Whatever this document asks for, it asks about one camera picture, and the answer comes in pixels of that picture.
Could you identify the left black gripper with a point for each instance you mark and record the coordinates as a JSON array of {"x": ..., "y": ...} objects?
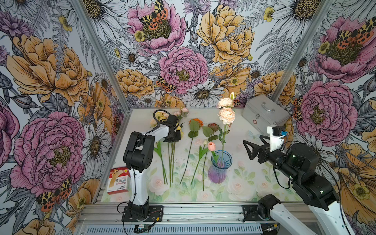
[{"x": 177, "y": 138}]

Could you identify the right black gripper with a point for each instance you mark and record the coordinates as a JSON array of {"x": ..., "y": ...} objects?
[{"x": 264, "y": 150}]

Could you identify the pink tulip stem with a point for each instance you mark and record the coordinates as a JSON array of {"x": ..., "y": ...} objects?
[{"x": 212, "y": 149}]

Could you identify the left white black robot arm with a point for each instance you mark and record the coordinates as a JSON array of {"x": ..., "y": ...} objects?
[{"x": 138, "y": 157}]

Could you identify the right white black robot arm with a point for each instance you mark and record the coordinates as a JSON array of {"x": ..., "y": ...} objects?
[{"x": 298, "y": 164}]

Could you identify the blue purple glass vase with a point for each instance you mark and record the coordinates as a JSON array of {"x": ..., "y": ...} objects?
[{"x": 219, "y": 166}]

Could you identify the yellow rose bunch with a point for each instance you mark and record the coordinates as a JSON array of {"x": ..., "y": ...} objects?
[{"x": 159, "y": 116}]

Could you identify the orange gerbera stem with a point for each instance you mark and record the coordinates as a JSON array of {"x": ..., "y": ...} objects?
[{"x": 194, "y": 126}]

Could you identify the pink rosebud spray stem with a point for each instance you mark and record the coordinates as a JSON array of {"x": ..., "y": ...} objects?
[{"x": 182, "y": 113}]

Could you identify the white tulip right stem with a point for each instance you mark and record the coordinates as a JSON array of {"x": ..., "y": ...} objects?
[{"x": 203, "y": 149}]

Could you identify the silver first aid case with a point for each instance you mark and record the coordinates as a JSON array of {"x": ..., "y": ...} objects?
[{"x": 262, "y": 112}]

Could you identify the dark red gerbera stem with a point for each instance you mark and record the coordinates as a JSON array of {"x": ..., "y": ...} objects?
[{"x": 210, "y": 130}]

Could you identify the red white bandage box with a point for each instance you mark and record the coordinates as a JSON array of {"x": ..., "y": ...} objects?
[{"x": 118, "y": 180}]

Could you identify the green circuit board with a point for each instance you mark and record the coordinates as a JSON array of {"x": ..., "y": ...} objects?
[{"x": 142, "y": 228}]

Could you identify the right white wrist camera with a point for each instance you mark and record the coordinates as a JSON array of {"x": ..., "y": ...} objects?
[{"x": 277, "y": 136}]

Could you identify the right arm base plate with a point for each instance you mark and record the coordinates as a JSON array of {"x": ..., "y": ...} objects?
[{"x": 257, "y": 212}]

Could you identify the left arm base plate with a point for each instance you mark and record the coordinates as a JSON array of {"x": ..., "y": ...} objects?
[{"x": 152, "y": 213}]

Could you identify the aluminium front rail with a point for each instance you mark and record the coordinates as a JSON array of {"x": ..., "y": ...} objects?
[{"x": 185, "y": 213}]

